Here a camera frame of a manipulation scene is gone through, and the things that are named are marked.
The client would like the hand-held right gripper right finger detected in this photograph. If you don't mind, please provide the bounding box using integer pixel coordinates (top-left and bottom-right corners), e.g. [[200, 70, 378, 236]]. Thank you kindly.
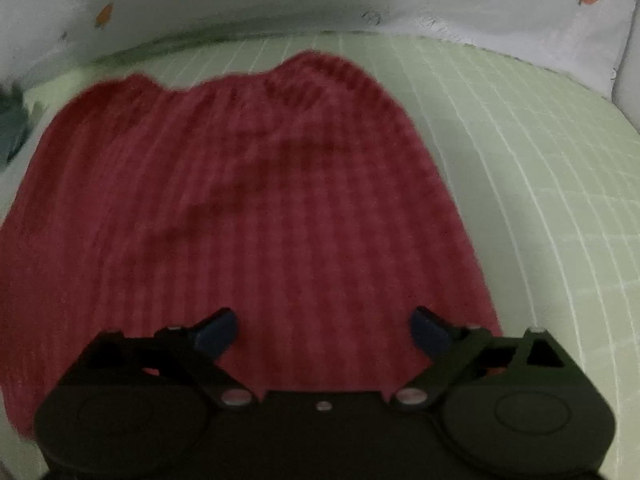
[[393, 307, 572, 410]]

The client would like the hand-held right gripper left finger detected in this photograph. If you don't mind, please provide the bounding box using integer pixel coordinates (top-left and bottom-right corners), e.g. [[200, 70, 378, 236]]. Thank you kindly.
[[88, 307, 261, 409]]

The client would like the red ribbed knit garment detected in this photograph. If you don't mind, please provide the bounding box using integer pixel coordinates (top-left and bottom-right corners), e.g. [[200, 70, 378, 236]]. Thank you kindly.
[[0, 50, 505, 440]]

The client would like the dark green cloth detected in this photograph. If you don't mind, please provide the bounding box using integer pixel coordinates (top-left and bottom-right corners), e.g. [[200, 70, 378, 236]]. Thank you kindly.
[[0, 86, 32, 165]]

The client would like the white carrot-print sheet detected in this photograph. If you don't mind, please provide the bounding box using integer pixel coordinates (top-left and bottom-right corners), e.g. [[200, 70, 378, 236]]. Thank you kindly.
[[0, 0, 640, 100]]

